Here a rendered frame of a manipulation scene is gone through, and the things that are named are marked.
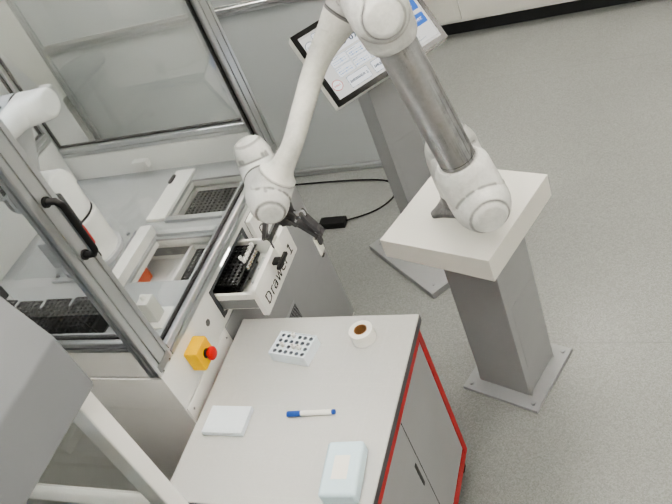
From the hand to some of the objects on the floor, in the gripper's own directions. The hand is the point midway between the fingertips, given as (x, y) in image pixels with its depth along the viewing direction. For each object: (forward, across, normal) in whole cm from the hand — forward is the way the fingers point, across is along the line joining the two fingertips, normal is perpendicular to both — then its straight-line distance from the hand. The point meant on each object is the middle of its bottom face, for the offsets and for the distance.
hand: (301, 250), depth 229 cm
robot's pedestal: (+91, -46, -26) cm, 105 cm away
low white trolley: (+91, -6, +44) cm, 101 cm away
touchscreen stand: (+91, -3, -97) cm, 133 cm away
